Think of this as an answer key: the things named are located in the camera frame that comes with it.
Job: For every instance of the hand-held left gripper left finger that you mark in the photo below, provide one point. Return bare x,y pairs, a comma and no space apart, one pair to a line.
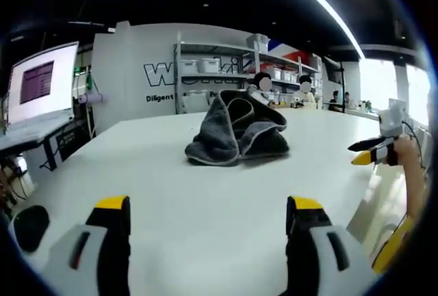
90,251

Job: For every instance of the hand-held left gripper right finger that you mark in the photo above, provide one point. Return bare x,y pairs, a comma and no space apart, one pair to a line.
318,251

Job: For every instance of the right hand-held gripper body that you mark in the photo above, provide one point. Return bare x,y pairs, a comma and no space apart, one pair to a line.
393,120

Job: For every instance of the grey towel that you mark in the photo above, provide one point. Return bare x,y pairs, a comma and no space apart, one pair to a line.
219,135

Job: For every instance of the person's right hand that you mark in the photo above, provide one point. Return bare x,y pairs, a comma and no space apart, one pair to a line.
405,149

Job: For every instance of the small green plant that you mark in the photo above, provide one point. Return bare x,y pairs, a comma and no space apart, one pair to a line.
367,105

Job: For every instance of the black stand pole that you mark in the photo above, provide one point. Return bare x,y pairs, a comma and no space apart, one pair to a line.
341,87

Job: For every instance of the black pad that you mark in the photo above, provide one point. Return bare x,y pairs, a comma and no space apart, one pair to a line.
31,228

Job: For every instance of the yellow object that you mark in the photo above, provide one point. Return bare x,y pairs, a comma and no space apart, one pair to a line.
393,244

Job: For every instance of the black sign board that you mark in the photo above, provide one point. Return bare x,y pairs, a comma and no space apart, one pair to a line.
70,142

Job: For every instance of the white table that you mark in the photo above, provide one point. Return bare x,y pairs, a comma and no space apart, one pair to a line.
205,200

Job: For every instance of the ceiling light strip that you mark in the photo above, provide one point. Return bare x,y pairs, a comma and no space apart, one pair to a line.
328,5

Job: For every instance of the grey side desk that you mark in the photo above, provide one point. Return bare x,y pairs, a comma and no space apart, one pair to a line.
31,132

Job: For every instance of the grey storage box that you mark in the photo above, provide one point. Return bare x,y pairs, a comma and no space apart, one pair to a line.
258,43

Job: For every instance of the purple rolled mat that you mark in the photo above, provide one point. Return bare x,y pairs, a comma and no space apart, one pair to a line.
93,98

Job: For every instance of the metal shelf rack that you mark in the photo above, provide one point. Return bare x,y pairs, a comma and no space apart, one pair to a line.
239,53

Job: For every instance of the green hanging item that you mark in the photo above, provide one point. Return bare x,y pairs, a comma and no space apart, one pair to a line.
90,80

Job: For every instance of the computer monitor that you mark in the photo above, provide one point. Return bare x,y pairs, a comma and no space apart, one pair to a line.
44,84

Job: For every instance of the white storage box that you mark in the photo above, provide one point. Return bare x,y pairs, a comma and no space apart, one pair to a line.
190,67
196,102
210,65

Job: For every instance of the wall screen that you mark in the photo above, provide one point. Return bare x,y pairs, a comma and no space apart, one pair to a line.
332,68

